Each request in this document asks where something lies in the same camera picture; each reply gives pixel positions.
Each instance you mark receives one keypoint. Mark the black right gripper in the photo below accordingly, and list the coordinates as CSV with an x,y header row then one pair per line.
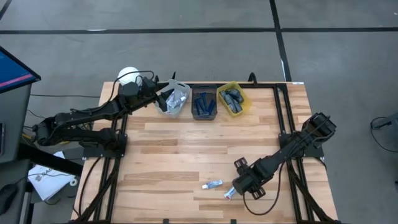
x,y
247,183

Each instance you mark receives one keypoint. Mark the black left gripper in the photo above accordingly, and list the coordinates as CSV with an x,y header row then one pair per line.
x,y
148,88

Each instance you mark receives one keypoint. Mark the dark grey deodorant stick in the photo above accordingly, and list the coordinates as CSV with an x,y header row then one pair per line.
x,y
239,98
228,102
234,92
223,94
237,107

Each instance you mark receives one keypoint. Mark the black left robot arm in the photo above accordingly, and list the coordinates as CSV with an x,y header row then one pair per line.
x,y
93,113

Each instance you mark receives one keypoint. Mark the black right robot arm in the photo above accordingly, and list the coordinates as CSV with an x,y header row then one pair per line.
x,y
298,143

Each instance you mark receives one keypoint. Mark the light grey plastic bin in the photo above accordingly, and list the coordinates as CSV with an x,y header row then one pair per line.
x,y
183,87

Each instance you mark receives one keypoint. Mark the yellow white wipes canister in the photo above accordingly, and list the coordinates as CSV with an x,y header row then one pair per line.
x,y
127,74

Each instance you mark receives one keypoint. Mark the dark grey plastic bin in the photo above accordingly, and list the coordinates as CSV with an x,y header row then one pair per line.
x,y
214,90

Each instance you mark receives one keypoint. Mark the yellow plastic bin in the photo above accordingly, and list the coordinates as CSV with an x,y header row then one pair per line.
x,y
245,105

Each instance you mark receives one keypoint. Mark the white printed paper sheet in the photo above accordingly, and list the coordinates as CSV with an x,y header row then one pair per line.
x,y
46,183

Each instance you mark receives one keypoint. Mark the monitor with blue screen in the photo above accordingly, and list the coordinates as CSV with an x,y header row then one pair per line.
x,y
12,71

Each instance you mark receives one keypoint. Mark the black keyboard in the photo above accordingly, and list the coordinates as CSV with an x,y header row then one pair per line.
x,y
2,140

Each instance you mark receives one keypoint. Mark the dark computer desk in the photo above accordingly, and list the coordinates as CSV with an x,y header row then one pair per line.
x,y
12,174

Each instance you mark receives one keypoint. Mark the black computer mouse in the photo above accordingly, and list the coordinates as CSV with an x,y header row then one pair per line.
x,y
7,199

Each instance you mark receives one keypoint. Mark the black frame clamp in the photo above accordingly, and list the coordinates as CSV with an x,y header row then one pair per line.
x,y
249,79
173,76
233,221
166,221

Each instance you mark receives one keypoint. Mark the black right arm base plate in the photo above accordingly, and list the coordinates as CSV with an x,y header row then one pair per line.
x,y
314,152

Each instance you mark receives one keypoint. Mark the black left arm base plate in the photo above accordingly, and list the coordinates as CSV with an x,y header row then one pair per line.
x,y
93,153

